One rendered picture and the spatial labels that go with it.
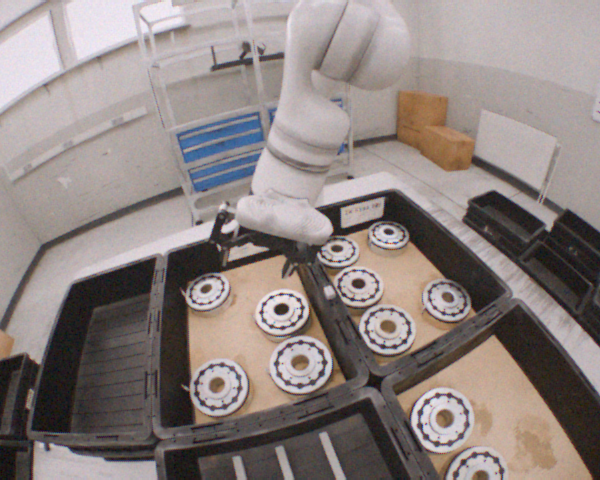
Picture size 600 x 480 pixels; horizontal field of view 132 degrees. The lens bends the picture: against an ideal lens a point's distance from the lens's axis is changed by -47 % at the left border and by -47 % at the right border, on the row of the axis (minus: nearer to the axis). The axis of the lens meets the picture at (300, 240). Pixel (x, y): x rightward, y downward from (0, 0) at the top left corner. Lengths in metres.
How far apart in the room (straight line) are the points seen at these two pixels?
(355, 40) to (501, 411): 0.53
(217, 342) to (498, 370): 0.53
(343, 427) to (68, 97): 3.41
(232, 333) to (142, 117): 2.80
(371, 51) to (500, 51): 3.37
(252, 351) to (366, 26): 0.48
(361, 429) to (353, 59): 0.45
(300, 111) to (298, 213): 0.09
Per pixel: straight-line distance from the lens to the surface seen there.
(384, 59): 0.21
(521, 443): 0.52
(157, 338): 0.45
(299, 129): 0.22
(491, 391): 0.51
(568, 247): 1.71
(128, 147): 3.19
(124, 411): 0.57
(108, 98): 3.17
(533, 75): 3.36
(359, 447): 0.42
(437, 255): 0.60
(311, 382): 0.41
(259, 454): 0.43
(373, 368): 0.34
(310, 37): 0.21
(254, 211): 0.21
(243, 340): 0.50
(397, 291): 0.54
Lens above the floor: 1.25
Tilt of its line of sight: 40 degrees down
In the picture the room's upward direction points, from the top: 8 degrees counter-clockwise
